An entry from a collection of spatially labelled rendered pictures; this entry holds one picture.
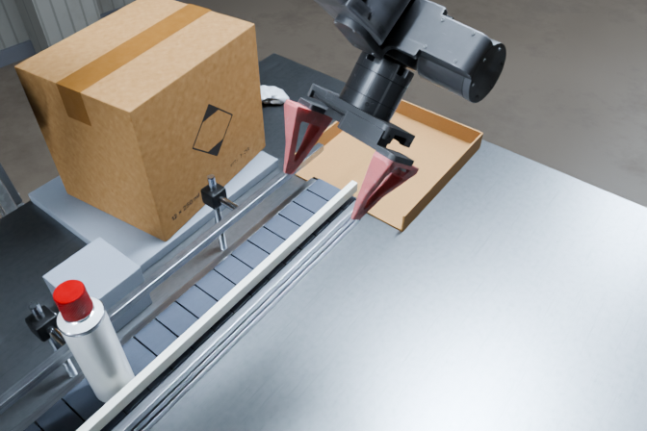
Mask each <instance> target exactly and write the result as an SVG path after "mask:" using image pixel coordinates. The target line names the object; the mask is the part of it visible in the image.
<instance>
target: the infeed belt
mask: <svg viewBox="0 0 647 431"><path fill-rule="evenodd" d="M339 191H341V190H340V189H338V188H336V187H334V186H332V185H331V184H329V183H327V182H326V181H324V180H322V179H320V178H319V179H318V180H317V181H316V182H314V183H313V184H312V185H311V186H310V187H309V188H307V189H306V190H305V191H304V192H302V193H301V194H300V195H299V196H298V197H297V198H295V199H294V200H293V201H292V202H291V203H290V204H288V205H287V206H286V207H285V208H284V209H283V210H281V211H280V212H279V213H278V214H277V215H275V216H274V217H273V218H272V219H271V220H270V221H268V222H267V223H266V224H265V225H264V226H263V227H261V228H260V229H259V230H258V231H257V232H256V233H254V234H253V235H252V236H251V237H250V238H248V239H247V241H245V242H244V243H242V244H241V245H240V246H239V247H238V248H237V249H235V250H234V251H233V252H232V253H231V255H228V256H227V257H226V258H225V259H224V260H223V261H221V262H220V263H219V264H218V265H217V266H215V267H214V270H211V271H210V272H208V273H207V274H206V275H205V276H204V277H203V278H201V279H200V280H199V281H198V282H197V283H195V285H193V286H192V287H191V288H190V289H188V290H187V291H186V292H185V293H184V294H182V295H181V296H180V297H179V298H178V299H177V300H176V302H177V303H178V304H179V305H178V304H177V303H176V302H173V303H172V304H171V305H170V306H168V307H167V308H166V309H165V310H164V311H163V312H162V313H160V314H159V315H158V316H157V317H156V319H157V320H158V321H159V322H158V321H157V320H155V319H153V320H152V321H151V322H150V323H148V324H147V325H146V326H145V327H144V328H143V329H142V330H141V331H140V332H139V333H138V334H136V335H135V336H134V337H135V339H137V341H136V340H135V339H134V338H132V339H131V340H129V341H128V342H127V343H126V344H125V345H123V346H122V349H123V351H124V353H125V356H126V358H127V360H128V362H129V365H130V367H131V369H132V371H133V373H134V374H135V377H136V376H137V375H138V374H139V373H140V372H141V371H142V370H143V369H145V368H146V367H147V366H148V365H149V364H150V363H151V362H152V361H154V360H155V359H156V358H157V357H158V356H159V355H160V354H161V353H162V352H163V351H165V350H166V349H167V348H168V347H169V346H170V345H171V344H172V343H173V342H175V341H176V340H177V339H178V338H179V337H180V336H181V335H182V334H183V333H184V332H186V331H187V330H188V329H189V328H190V327H191V326H192V325H193V324H194V323H196V322H197V321H198V320H199V319H200V318H201V317H202V316H203V315H204V314H206V313H207V312H208V311H209V310H210V309H211V308H212V307H213V306H214V305H215V304H217V303H218V302H219V301H220V300H221V299H222V298H223V297H224V296H225V295H226V294H228V293H229V292H230V291H231V290H232V289H233V288H234V287H235V286H237V285H238V284H239V283H240V282H241V281H242V280H243V279H244V278H245V277H246V276H248V275H249V274H250V273H251V272H252V271H253V270H254V269H255V268H256V267H257V266H259V265H260V264H261V263H262V262H263V261H264V260H265V259H266V258H268V257H269V256H270V255H271V254H272V253H273V251H274V250H275V249H276V248H278V247H279V246H280V245H281V244H282V243H283V242H284V241H285V240H287V239H288V238H290V237H291V236H292V235H293V234H294V233H295V231H296V230H297V229H299V228H300V227H301V226H302V225H303V224H304V223H305V222H306V221H307V220H309V219H310V218H311V217H312V216H313V215H314V214H315V213H316V212H317V211H319V210H320V209H321V208H322V207H323V206H324V205H325V204H326V203H327V202H328V201H330V200H331V199H332V198H333V197H334V196H335V195H336V194H337V193H338V192H339ZM355 199H356V197H354V196H352V197H350V198H349V199H348V200H347V201H346V202H345V203H344V204H343V205H342V206H341V207H340V208H339V209H338V210H337V211H335V212H334V213H333V214H332V215H331V216H330V217H329V218H328V219H327V220H326V221H325V222H324V223H322V224H321V225H320V226H319V227H318V228H317V229H316V230H315V231H314V232H313V233H312V234H311V235H310V236H309V237H307V238H306V239H305V240H304V241H303V242H302V243H301V244H300V245H299V246H298V247H297V248H296V249H295V250H293V251H292V252H291V253H290V254H289V255H288V256H287V257H286V258H285V259H284V260H283V261H282V262H281V263H280V264H278V265H277V266H276V267H275V268H274V269H273V270H272V271H271V272H270V273H269V274H268V275H267V276H266V277H264V278H263V279H262V280H261V281H260V282H259V283H258V284H257V285H256V286H255V287H254V288H253V289H252V290H251V291H249V292H248V293H247V294H246V295H245V296H244V297H243V298H242V299H241V300H240V301H239V302H238V303H237V304H235V305H234V306H233V307H232V308H231V309H230V310H229V311H228V312H227V313H226V314H225V315H224V316H223V317H221V318H220V319H219V320H218V321H217V322H216V323H215V324H214V325H213V326H212V327H211V328H210V329H209V330H208V331H206V332H205V333H204V334H203V335H202V336H201V337H200V338H199V339H198V340H197V341H196V342H195V343H194V344H192V345H191V346H190V347H189V348H188V349H187V350H186V351H185V352H184V353H183V354H182V355H181V356H180V357H179V358H177V359H176V360H175V361H174V362H173V363H172V364H171V365H170V366H169V367H168V368H167V369H166V370H165V371H163V372H162V373H161V374H160V375H159V376H158V377H157V378H156V379H155V380H154V381H153V382H152V383H151V384H150V385H148V386H147V387H146V388H145V389H144V390H143V391H142V392H141V393H140V394H139V395H138V396H137V397H135V398H134V399H133V400H132V401H131V402H130V403H129V404H128V405H127V406H126V407H125V408H124V409H123V410H122V411H120V412H119V413H118V414H117V415H116V416H115V417H114V418H113V419H112V420H111V421H110V422H109V423H108V424H106V425H105V426H104V427H103V428H102V429H101V430H100V431H111V430H112V429H113V428H114V427H116V426H117V425H118V424H119V423H120V422H121V421H122V420H123V419H124V418H125V417H126V416H127V415H128V414H129V413H130V412H131V411H133V410H134V409H135V408H136V407H137V406H138V405H139V404H140V403H141V402H142V401H143V400H144V399H145V398H146V397H147V396H148V395H149V394H151V393H152V392H153V391H154V390H155V389H156V388H157V387H158V386H159V385H160V384H161V383H162V382H163V381H164V380H165V379H166V378H168V377H169V376H170V375H171V374H172V373H173V372H174V371H175V370H176V369H177V368H178V367H179V366H180V365H181V364H182V363H183V362H184V361H186V360H187V359H188V358H189V357H190V356H191V355H192V354H193V353H194V352H195V351H196V350H197V349H198V348H199V347H200V346H201V345H202V344H204V343H205V342H206V341H207V340H208V339H209V338H210V337H211V336H212V335H213V334H214V333H215V332H216V331H217V330H218V329H219V328H221V327H222V326H223V325H224V323H225V322H226V321H228V320H229V319H230V318H231V317H232V316H233V315H234V314H235V313H236V312H237V311H239V310H240V309H241V308H242V307H243V306H244V305H245V304H246V303H247V302H248V300H249V299H250V298H251V297H252V296H253V295H254V294H256V293H258V292H259V291H260V290H261V289H262V288H263V287H264V286H265V285H266V284H267V283H268V282H269V281H270V280H271V279H272V278H273V277H274V276H275V275H276V274H277V273H278V272H279V271H280V270H281V269H282V268H283V267H284V266H286V265H287V264H288V263H289V262H291V261H292V260H293V259H294V258H295V257H296V255H297V254H298V253H299V252H300V251H301V250H302V249H303V248H304V247H305V246H306V245H307V244H309V243H310V242H311V241H312V240H313V239H314V238H316V237H317V236H318V235H319V234H320V232H321V231H322V230H323V229H324V228H326V227H327V226H328V225H329V224H330V223H331V222H332V221H333V220H334V219H335V218H336V217H337V216H338V215H339V214H340V213H341V212H343V211H344V210H345V209H346V208H347V207H348V206H349V205H350V204H351V203H352V202H353V201H354V200H355ZM63 400H64V401H65V402H63V401H62V400H61V399H60V400H59V401H58V402H56V403H55V404H54V405H53V406H52V407H51V408H49V409H48V410H47V411H46V412H45V413H44V414H42V415H41V416H40V417H39V418H37V419H36V423H37V424H38V425H39V426H37V425H36V424H35V423H34V422H33V423H32V424H30V425H29V426H28V427H27V428H26V429H25V430H23V431H76V430H77V429H78V428H79V427H80V426H82V425H83V424H84V423H85V422H86V421H87V420H88V419H89V418H90V417H92V416H93V415H94V414H95V413H96V412H97V411H98V410H99V409H100V408H101V407H103V406H104V405H105V404H104V403H102V402H100V401H99V400H98V399H97V398H96V396H95V393H94V392H93V390H92V388H91V385H90V384H89V382H88V380H87V378H85V379H83V380H82V381H81V382H80V383H79V384H78V385H76V386H75V387H74V388H73V389H72V390H71V391H69V392H68V393H67V394H66V395H65V396H63Z"/></svg>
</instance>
